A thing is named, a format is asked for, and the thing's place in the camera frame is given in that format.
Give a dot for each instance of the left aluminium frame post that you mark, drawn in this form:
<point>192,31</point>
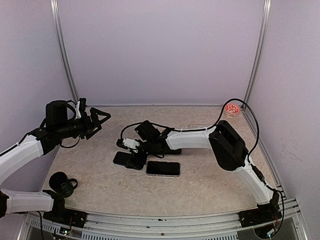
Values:
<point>55,11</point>

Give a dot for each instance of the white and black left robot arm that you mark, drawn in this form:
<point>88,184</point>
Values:
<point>63,120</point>

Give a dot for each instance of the black smartphone with teal edge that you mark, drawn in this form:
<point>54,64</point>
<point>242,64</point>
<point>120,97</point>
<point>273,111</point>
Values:
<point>168,151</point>

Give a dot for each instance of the black mug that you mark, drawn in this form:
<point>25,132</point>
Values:
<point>62,185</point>

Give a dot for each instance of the black phone with purple edge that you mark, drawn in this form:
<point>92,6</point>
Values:
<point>122,158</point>

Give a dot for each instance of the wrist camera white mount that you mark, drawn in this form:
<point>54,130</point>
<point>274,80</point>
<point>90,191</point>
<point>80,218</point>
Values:
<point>80,107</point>
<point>127,143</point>

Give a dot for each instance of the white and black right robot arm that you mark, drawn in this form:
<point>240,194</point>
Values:
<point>229,149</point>

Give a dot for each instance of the red patterned small bowl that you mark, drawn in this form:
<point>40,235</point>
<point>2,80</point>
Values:
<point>231,109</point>

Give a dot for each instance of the aluminium frame post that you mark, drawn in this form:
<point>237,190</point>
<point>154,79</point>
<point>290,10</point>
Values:
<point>259,48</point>
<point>55,11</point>

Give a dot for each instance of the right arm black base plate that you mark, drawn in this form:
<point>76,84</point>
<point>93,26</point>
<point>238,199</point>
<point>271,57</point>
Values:
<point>257,216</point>

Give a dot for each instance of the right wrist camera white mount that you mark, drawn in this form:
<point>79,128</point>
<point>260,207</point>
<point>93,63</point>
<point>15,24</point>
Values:
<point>127,143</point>

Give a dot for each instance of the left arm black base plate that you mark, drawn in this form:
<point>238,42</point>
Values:
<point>69,217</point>

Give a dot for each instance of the right aluminium frame post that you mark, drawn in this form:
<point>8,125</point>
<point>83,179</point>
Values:
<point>259,48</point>

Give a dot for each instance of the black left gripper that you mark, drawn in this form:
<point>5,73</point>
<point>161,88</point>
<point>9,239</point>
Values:
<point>89,126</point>

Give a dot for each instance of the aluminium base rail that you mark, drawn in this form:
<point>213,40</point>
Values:
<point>98,226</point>

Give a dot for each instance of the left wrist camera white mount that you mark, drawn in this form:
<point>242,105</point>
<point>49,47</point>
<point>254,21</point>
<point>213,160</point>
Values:
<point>80,107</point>

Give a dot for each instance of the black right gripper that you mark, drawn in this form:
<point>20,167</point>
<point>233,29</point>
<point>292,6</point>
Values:
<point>135,165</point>

